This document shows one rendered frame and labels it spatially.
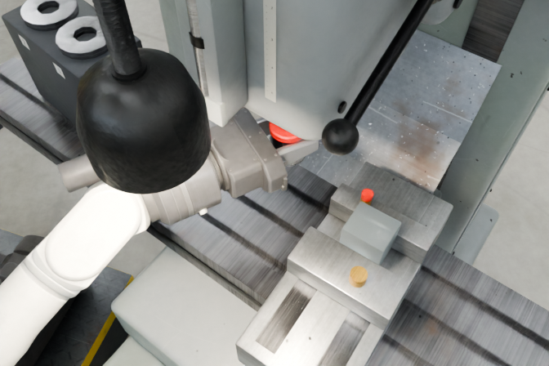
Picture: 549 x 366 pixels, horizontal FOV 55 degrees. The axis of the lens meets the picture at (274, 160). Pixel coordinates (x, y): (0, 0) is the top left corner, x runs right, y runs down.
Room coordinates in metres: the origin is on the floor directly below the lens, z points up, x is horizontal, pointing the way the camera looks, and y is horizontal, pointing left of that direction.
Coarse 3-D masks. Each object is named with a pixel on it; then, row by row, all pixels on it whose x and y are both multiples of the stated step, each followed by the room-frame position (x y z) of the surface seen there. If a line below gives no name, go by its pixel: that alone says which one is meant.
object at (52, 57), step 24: (48, 0) 0.74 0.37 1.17; (72, 0) 0.74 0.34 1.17; (24, 24) 0.70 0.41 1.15; (48, 24) 0.68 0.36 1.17; (72, 24) 0.68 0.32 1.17; (96, 24) 0.68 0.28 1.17; (24, 48) 0.69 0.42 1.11; (48, 48) 0.64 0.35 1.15; (72, 48) 0.62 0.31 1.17; (96, 48) 0.62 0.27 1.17; (48, 72) 0.65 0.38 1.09; (72, 72) 0.59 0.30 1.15; (48, 96) 0.69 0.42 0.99; (72, 96) 0.61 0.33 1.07; (72, 120) 0.64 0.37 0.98
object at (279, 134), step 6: (270, 126) 0.43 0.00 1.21; (276, 126) 0.43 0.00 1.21; (270, 132) 0.42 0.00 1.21; (276, 132) 0.42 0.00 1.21; (282, 132) 0.42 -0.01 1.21; (288, 132) 0.42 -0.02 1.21; (276, 138) 0.41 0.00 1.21; (282, 138) 0.41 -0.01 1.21; (288, 138) 0.41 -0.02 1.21; (294, 138) 0.41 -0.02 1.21; (300, 138) 0.41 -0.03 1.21
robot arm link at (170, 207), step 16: (80, 160) 0.35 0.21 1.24; (64, 176) 0.33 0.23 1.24; (80, 176) 0.34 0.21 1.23; (96, 176) 0.34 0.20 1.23; (160, 192) 0.32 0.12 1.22; (176, 192) 0.33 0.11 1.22; (144, 208) 0.31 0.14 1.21; (160, 208) 0.31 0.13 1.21; (176, 208) 0.31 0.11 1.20; (144, 224) 0.30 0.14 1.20
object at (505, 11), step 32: (480, 0) 0.67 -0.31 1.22; (512, 0) 0.64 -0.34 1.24; (544, 0) 0.62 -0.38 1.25; (448, 32) 0.69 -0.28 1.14; (480, 32) 0.66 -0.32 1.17; (512, 32) 0.63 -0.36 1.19; (544, 32) 0.61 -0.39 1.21; (512, 64) 0.62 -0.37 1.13; (544, 64) 0.60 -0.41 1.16; (512, 96) 0.61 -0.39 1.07; (544, 96) 0.90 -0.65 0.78; (480, 128) 0.62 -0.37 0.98; (512, 128) 0.60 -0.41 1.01; (480, 160) 0.61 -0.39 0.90; (448, 192) 0.63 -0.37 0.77; (480, 192) 0.60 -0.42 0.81; (448, 224) 0.61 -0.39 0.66
